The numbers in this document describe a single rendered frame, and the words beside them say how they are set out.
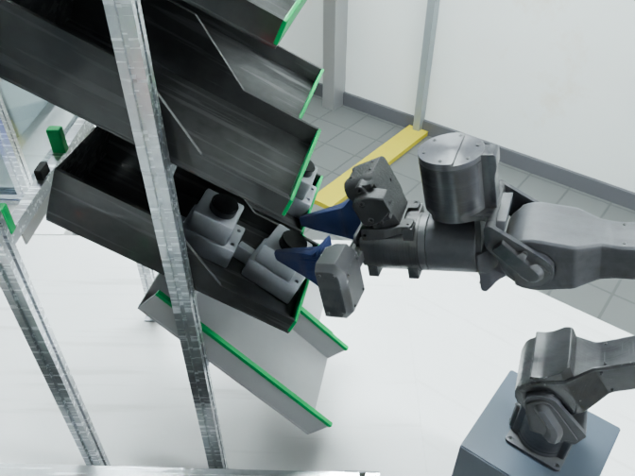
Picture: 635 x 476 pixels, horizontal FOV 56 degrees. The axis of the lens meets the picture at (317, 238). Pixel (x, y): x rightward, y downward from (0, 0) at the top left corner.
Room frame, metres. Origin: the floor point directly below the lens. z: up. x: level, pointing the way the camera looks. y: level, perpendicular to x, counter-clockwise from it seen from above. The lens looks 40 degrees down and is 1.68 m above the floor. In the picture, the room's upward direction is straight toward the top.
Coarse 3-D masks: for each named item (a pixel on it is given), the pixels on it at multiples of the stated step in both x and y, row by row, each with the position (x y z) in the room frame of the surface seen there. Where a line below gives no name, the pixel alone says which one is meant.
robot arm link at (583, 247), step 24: (528, 216) 0.42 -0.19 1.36; (552, 216) 0.41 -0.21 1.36; (576, 216) 0.41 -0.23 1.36; (528, 240) 0.38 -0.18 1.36; (552, 240) 0.38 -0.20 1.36; (576, 240) 0.38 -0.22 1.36; (600, 240) 0.38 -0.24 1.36; (624, 240) 0.38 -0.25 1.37; (576, 264) 0.37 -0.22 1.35; (600, 264) 0.37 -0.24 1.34; (624, 264) 0.36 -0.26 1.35; (528, 288) 0.38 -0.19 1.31; (552, 288) 0.37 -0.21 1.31
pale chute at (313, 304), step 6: (312, 282) 0.69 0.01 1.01; (312, 288) 0.68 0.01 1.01; (306, 294) 0.66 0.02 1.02; (312, 294) 0.67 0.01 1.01; (318, 294) 0.67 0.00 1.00; (306, 300) 0.65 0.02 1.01; (312, 300) 0.65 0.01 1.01; (318, 300) 0.66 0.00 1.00; (306, 306) 0.64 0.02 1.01; (312, 306) 0.64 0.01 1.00; (318, 306) 0.65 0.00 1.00; (312, 312) 0.63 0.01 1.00; (318, 312) 0.64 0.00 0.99; (318, 318) 0.63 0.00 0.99; (330, 330) 0.58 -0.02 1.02
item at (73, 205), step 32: (96, 128) 0.55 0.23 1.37; (64, 160) 0.49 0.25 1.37; (96, 160) 0.57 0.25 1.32; (128, 160) 0.60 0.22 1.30; (64, 192) 0.47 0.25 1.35; (96, 192) 0.47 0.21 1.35; (128, 192) 0.56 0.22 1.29; (192, 192) 0.58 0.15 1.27; (224, 192) 0.57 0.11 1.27; (64, 224) 0.48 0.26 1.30; (96, 224) 0.47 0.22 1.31; (128, 224) 0.46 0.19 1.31; (256, 224) 0.57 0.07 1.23; (128, 256) 0.46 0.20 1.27; (160, 256) 0.46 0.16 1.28; (192, 256) 0.45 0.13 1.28; (224, 288) 0.44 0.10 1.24; (256, 288) 0.48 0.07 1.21; (288, 320) 0.43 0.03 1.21
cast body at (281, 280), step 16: (272, 240) 0.49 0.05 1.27; (288, 240) 0.49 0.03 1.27; (304, 240) 0.49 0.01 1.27; (240, 256) 0.51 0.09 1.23; (256, 256) 0.48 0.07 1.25; (272, 256) 0.48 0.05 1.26; (256, 272) 0.48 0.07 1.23; (272, 272) 0.48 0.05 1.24; (288, 272) 0.47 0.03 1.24; (272, 288) 0.47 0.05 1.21; (288, 288) 0.47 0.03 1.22
